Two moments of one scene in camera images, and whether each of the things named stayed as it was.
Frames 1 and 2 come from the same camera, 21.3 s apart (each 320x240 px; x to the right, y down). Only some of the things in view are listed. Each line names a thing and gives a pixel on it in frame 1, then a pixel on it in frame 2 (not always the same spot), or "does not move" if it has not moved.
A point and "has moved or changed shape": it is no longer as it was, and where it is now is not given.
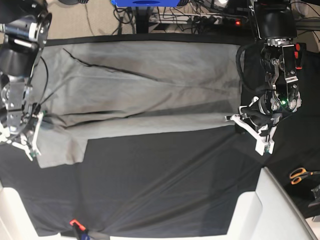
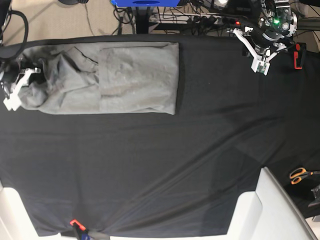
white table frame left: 15,222 does not move
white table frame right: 270,213 does not move
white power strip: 196,18 does not move
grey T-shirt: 95,89 has moved or changed shape
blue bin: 145,3 does not move
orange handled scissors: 296,175 does not move
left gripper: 18,115 -> 10,71
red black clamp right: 300,49 does not move
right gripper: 268,114 -> 262,39
